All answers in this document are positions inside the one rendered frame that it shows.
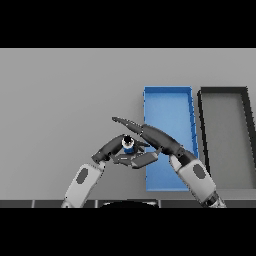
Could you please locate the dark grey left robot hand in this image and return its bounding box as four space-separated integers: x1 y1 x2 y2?
91 133 152 166

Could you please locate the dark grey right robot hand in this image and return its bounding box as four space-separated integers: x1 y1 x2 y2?
111 116 186 170

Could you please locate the blue pipe with pale ring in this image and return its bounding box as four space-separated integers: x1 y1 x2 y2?
121 134 136 155

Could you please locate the blue bin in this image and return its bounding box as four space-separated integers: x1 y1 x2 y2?
142 85 200 193

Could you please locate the dark grey bin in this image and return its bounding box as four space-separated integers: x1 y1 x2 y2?
196 86 256 191

